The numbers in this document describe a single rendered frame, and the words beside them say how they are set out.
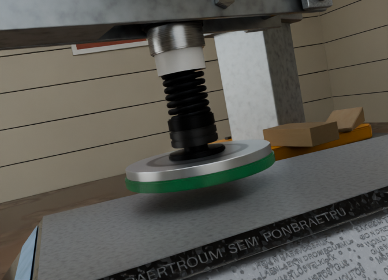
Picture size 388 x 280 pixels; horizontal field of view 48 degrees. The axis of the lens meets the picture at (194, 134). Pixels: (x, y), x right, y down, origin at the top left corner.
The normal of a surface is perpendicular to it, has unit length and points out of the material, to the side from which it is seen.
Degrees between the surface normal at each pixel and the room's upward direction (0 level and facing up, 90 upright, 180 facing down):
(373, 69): 90
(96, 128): 90
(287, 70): 90
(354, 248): 45
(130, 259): 0
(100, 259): 0
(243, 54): 90
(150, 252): 0
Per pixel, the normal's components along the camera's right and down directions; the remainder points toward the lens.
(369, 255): 0.13, -0.69
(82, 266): -0.18, -0.98
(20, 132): 0.36, 0.01
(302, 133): -0.86, 0.20
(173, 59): -0.21, 0.12
